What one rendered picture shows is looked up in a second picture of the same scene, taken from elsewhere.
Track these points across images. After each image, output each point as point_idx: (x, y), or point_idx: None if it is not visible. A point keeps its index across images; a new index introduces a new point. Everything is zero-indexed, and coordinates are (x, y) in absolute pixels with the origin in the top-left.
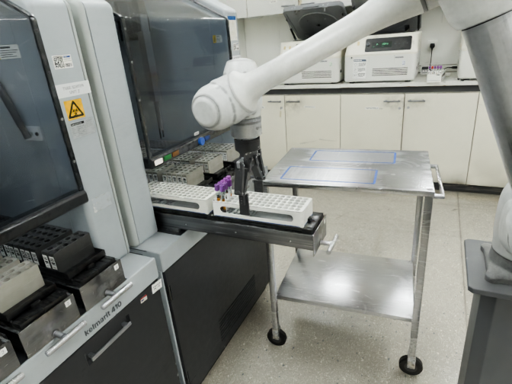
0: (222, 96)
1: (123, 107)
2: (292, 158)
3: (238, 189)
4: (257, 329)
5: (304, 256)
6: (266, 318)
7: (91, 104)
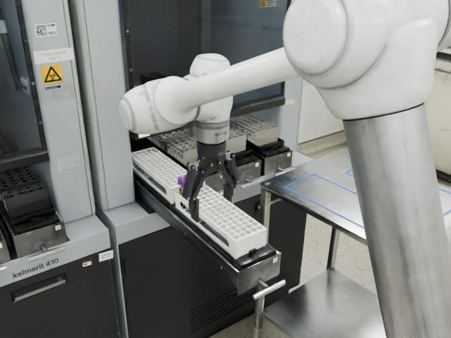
0: (141, 104)
1: (112, 74)
2: (329, 162)
3: (185, 192)
4: (247, 337)
5: (328, 280)
6: (264, 329)
7: (72, 70)
